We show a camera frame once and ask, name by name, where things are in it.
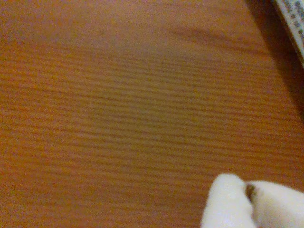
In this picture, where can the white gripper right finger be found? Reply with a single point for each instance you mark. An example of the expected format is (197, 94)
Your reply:
(280, 209)

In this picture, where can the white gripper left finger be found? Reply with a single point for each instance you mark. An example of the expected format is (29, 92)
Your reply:
(225, 204)

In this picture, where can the white whiteboard marker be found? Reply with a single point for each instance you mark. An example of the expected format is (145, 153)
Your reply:
(294, 23)

